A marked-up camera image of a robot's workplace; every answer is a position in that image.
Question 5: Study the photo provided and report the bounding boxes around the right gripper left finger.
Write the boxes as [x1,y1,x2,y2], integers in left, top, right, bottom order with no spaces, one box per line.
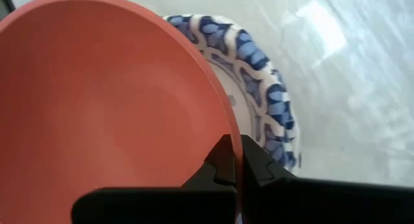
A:
[71,134,239,224]

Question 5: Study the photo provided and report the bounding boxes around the blue patterned white plate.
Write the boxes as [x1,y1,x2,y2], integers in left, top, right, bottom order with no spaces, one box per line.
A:
[163,14,302,172]

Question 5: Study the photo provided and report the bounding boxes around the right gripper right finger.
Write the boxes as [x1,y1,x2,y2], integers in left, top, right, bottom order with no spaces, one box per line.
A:
[241,135,414,224]

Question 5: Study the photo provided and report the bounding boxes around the red-orange bowl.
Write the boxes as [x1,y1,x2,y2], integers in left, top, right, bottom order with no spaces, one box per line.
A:
[0,0,244,224]

